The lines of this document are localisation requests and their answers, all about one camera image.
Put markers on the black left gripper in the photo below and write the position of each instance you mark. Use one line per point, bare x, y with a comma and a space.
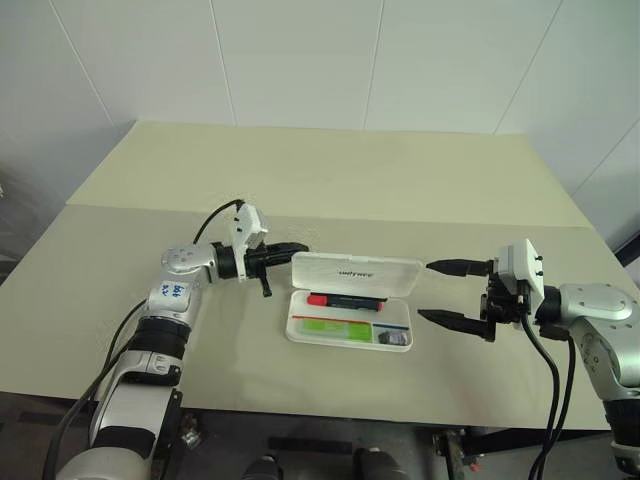
257, 261

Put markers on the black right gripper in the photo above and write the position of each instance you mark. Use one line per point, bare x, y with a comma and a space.
502, 302

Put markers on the white hinged pencil case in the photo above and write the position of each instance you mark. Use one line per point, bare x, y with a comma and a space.
350, 272

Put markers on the red and black marker pen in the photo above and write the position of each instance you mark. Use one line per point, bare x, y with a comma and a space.
345, 301

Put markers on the small black binder clip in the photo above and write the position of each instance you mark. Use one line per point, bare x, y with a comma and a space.
390, 338

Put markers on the green highlighter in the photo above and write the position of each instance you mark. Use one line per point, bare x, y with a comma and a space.
357, 332

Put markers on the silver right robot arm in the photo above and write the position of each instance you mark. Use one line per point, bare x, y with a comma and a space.
595, 302

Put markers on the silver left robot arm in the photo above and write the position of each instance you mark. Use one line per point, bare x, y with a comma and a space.
185, 260

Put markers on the dark rounded shape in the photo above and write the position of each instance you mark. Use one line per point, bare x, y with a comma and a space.
377, 465
262, 470

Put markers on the black flat bar under table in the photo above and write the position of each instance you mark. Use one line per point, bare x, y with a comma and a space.
310, 444

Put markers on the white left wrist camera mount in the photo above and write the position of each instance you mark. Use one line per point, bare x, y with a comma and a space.
247, 222

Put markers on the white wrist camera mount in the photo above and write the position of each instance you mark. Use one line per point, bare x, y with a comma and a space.
525, 265
247, 222

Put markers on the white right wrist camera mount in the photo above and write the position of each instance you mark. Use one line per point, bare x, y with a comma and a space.
525, 265

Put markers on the rusty bracket with red part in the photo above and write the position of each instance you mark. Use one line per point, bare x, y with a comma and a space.
457, 447

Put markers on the black table frame bar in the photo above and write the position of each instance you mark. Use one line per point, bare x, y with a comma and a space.
515, 439

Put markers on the rusty bracket with silver clamp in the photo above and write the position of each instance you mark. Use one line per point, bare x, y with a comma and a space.
192, 435

